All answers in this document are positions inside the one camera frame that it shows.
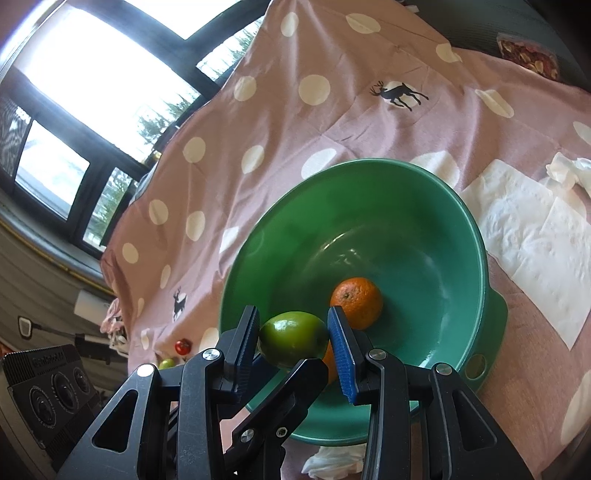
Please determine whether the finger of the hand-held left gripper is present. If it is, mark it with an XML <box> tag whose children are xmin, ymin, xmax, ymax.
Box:
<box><xmin>222</xmin><ymin>357</ymin><xmax>329</xmax><ymax>480</ymax></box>

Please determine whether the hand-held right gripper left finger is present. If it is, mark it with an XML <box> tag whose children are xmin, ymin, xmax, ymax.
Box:
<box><xmin>55</xmin><ymin>305</ymin><xmax>262</xmax><ymax>480</ymax></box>

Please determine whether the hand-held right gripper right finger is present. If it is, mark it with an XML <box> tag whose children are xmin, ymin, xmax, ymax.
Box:
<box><xmin>326</xmin><ymin>305</ymin><xmax>536</xmax><ymax>480</ymax></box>

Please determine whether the orange mandarin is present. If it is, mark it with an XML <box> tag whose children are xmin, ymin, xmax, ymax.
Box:
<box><xmin>322</xmin><ymin>344</ymin><xmax>338</xmax><ymax>384</ymax></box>
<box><xmin>330</xmin><ymin>277</ymin><xmax>384</xmax><ymax>330</ymax></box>

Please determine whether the green plastic bowl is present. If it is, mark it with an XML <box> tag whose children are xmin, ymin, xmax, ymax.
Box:
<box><xmin>218</xmin><ymin>159</ymin><xmax>509</xmax><ymax>446</ymax></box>

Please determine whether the pink crumpled cloth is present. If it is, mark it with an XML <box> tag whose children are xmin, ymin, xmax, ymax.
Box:
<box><xmin>99</xmin><ymin>298</ymin><xmax>127</xmax><ymax>344</ymax></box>

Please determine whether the flat white tissue sheet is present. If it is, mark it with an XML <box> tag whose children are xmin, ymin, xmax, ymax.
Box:
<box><xmin>459</xmin><ymin>158</ymin><xmax>591</xmax><ymax>350</ymax></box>

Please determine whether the pink polka-dot deer blanket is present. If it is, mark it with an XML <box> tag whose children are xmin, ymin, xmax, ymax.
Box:
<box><xmin>99</xmin><ymin>0</ymin><xmax>591</xmax><ymax>480</ymax></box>

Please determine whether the large crumpled white tissue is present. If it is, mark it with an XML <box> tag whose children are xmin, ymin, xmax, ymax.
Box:
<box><xmin>546</xmin><ymin>152</ymin><xmax>591</xmax><ymax>190</ymax></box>

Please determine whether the black-framed window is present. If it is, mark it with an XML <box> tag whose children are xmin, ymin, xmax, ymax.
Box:
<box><xmin>0</xmin><ymin>0</ymin><xmax>269</xmax><ymax>259</ymax></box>

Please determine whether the clear box of dried petals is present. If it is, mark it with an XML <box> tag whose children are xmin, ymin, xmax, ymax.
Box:
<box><xmin>496</xmin><ymin>34</ymin><xmax>561</xmax><ymax>81</ymax></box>

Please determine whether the grey sofa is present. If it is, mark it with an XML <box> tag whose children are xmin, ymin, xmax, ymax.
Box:
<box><xmin>406</xmin><ymin>0</ymin><xmax>591</xmax><ymax>88</ymax></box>

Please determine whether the white wall box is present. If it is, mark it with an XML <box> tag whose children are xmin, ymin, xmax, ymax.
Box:
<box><xmin>75</xmin><ymin>290</ymin><xmax>110</xmax><ymax>324</ymax></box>

